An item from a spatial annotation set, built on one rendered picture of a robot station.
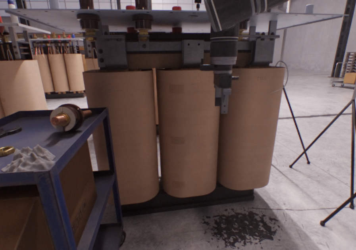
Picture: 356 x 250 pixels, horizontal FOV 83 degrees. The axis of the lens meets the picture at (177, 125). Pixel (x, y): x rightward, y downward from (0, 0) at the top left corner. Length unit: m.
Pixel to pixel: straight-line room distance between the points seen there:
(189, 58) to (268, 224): 1.28
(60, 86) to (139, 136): 5.91
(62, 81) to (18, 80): 3.84
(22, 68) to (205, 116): 2.56
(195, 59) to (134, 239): 1.22
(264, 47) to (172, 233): 1.35
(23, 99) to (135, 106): 2.25
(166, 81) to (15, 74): 2.35
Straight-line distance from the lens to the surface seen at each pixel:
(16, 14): 1.31
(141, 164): 1.34
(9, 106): 3.34
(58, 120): 0.79
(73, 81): 6.91
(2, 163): 0.75
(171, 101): 1.23
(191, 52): 1.24
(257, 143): 1.50
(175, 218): 1.67
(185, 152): 1.33
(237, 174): 1.56
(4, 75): 3.27
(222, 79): 0.81
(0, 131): 1.02
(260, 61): 1.41
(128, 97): 1.19
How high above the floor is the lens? 1.15
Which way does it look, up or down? 19 degrees down
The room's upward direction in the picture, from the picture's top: 1 degrees counter-clockwise
